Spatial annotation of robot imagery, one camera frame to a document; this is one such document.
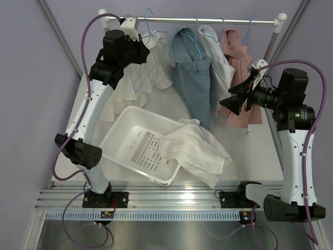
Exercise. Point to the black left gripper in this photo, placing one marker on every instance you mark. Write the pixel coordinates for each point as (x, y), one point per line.
(143, 51)

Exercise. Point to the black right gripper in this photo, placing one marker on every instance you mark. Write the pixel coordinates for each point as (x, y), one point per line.
(235, 103)

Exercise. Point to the blue denim skirt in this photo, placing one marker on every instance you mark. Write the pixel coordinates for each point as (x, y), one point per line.
(191, 75)

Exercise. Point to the white pleated skirt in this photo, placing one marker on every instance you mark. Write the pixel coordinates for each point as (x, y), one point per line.
(197, 150)

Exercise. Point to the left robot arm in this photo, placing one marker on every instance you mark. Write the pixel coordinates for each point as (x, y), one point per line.
(76, 142)

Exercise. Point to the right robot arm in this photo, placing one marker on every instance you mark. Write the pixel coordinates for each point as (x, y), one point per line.
(297, 202)

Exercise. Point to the white shirt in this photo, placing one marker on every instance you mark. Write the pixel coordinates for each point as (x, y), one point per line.
(221, 72)

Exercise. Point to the white ruffled dress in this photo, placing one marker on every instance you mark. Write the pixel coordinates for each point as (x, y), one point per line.
(124, 96)

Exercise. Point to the pink ruffled dress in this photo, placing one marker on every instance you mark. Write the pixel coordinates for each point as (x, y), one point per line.
(237, 55)

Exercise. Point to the white plastic basket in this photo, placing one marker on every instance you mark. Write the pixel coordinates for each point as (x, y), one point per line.
(133, 142)

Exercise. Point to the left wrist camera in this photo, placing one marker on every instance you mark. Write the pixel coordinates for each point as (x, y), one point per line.
(129, 27)

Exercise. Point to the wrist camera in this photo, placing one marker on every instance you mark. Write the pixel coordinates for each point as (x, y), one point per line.
(255, 69)
(129, 27)

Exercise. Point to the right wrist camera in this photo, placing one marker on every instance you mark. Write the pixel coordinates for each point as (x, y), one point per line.
(255, 69)

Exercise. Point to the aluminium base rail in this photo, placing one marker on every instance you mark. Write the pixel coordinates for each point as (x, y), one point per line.
(143, 195)

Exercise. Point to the white slotted cable duct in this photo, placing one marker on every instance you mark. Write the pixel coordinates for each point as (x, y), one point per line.
(145, 215)

